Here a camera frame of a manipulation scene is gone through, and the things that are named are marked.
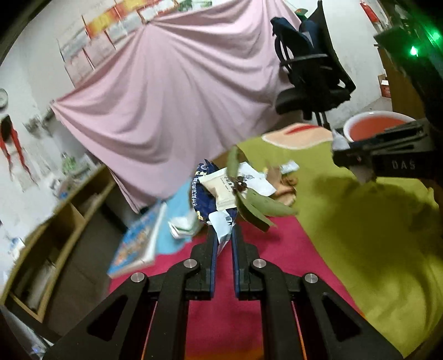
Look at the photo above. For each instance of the wooden shelf unit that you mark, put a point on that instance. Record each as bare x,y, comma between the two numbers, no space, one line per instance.
34,276

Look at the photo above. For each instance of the blue illustrated book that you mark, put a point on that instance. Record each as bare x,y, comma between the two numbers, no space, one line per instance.
137,248

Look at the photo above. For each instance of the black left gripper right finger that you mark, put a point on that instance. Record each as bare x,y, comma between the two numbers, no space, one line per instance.
257,279

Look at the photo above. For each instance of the green white leaflet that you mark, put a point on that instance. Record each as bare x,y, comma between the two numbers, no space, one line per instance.
185,226

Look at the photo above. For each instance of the pink hanging sheet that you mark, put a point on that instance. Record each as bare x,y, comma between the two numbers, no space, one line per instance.
184,88

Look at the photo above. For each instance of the dark wooden cabinet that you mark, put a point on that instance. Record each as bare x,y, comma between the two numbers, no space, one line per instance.
403,58

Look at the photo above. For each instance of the brown dried fruit peel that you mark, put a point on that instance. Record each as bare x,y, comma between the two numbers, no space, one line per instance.
285,186

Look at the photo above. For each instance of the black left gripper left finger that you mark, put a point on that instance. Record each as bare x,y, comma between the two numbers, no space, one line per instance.
192,279

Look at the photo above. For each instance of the blue white snack wrapper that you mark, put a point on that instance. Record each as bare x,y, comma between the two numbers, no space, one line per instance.
213,200

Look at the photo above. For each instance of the dark blue backpack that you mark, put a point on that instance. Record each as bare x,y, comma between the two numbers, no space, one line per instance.
287,38

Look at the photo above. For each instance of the red white trash bin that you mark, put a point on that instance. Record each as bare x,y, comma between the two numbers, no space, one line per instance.
367,124

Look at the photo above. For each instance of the colourful patchwork tablecloth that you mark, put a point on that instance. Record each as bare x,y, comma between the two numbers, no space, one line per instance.
378,245

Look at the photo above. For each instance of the red cardboard box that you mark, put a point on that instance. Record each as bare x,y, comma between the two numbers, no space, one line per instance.
384,85

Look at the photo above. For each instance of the black office chair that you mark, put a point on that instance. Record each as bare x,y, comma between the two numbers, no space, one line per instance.
319,81

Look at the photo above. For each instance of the white medicine sachet box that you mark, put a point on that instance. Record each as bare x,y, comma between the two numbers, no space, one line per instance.
289,167

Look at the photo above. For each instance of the green candy jar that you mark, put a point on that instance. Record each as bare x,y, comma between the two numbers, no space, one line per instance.
68,163

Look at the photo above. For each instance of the red black wall ornament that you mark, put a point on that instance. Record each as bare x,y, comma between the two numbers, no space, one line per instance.
10,135

